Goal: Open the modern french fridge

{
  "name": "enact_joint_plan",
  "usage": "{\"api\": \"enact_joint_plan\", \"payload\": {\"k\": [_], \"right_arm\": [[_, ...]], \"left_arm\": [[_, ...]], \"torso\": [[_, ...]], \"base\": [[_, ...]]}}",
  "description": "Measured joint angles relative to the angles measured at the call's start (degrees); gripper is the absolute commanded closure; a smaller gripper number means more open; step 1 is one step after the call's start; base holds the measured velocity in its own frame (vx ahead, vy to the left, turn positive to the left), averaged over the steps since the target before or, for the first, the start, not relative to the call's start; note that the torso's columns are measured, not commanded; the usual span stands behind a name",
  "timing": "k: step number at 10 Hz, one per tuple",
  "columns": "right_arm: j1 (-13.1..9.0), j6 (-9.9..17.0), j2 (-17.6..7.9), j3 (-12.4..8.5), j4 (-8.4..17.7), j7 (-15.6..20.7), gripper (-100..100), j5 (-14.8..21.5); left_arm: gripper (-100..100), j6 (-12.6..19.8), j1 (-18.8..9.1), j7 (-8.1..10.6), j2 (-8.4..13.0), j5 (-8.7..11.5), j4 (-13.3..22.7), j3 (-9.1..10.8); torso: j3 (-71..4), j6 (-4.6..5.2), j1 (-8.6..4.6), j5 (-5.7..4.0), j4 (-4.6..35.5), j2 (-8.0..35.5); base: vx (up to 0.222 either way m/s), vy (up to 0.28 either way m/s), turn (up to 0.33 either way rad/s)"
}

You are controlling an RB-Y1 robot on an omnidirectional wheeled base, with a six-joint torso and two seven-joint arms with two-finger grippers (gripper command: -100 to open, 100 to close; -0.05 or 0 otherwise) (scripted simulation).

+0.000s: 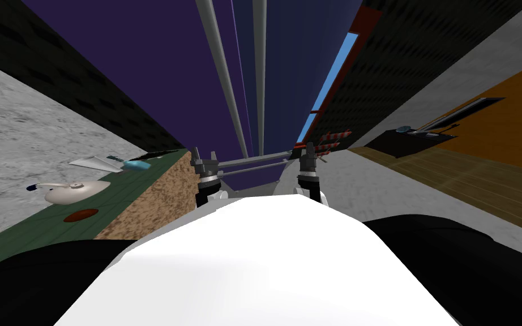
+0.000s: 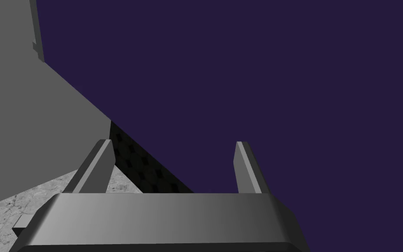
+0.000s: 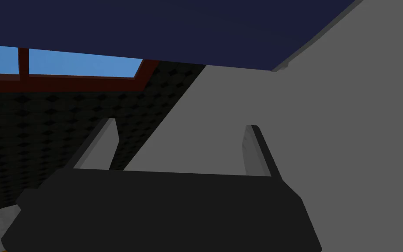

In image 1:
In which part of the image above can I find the white folded paper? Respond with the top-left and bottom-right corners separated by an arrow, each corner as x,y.
69,156 -> 124,174

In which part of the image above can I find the teal bottle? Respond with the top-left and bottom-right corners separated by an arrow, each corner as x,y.
106,155 -> 152,171

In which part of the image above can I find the long grey door handle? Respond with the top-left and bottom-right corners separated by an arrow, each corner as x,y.
251,0 -> 268,157
195,0 -> 250,159

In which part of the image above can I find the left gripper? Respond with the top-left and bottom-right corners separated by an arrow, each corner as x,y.
190,147 -> 223,181

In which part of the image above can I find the navy fridge door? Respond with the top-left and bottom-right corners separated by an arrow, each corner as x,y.
231,0 -> 364,157

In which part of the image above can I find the blue window with red frame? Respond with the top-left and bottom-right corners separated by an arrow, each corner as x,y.
293,4 -> 385,147

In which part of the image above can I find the grey drawer handle bar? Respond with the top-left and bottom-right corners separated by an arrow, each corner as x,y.
219,161 -> 290,178
217,151 -> 294,169

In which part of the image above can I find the red round disc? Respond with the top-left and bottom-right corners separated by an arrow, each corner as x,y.
63,208 -> 100,223

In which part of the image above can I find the purple fridge drawer front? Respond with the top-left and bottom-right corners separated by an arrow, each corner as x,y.
217,156 -> 291,192

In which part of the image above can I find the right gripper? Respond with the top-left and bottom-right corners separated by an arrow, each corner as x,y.
295,141 -> 320,175

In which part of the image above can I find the white kettle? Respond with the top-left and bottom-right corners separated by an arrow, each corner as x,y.
26,181 -> 112,206

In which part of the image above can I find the black desk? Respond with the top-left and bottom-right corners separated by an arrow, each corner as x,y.
363,125 -> 460,159

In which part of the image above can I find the purple fridge door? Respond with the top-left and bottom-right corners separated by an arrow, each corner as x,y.
20,0 -> 254,159

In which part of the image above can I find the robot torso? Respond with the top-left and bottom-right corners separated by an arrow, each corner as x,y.
54,194 -> 462,326

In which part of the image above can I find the red white striped cloth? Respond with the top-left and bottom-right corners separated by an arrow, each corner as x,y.
313,128 -> 353,158

